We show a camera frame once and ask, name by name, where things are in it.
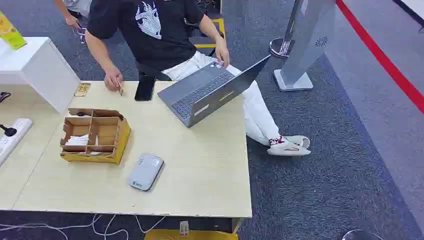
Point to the grey laptop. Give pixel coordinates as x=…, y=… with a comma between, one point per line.
x=202, y=89

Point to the black phone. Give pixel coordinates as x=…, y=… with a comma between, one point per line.
x=145, y=86

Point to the grey pouch device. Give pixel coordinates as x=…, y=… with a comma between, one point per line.
x=145, y=172

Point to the pen in person's hand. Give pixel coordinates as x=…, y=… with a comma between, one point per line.
x=119, y=87

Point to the seated person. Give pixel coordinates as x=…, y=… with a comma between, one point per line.
x=155, y=36

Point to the wooden card box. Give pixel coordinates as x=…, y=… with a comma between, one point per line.
x=99, y=132

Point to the yellow box under desk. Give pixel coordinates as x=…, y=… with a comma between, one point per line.
x=188, y=235

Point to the grey standing kiosk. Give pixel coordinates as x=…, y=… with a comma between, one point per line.
x=303, y=43

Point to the small patterned card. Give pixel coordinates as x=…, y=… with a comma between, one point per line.
x=82, y=89

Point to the white cards stack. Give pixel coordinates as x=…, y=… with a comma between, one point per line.
x=78, y=140

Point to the standing person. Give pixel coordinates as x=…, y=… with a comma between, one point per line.
x=74, y=11

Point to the red barrier belt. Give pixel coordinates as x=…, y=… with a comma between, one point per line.
x=381, y=56

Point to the white cabinet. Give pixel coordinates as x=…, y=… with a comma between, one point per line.
x=36, y=69

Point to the chrome round base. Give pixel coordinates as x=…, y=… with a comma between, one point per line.
x=361, y=236

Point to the white power strip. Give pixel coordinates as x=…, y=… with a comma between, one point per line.
x=11, y=137

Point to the black plug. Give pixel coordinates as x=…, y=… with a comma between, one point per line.
x=8, y=130

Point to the yellow green carton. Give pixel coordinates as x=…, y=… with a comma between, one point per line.
x=10, y=33

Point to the yellow frame chair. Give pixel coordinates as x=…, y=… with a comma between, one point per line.
x=212, y=26

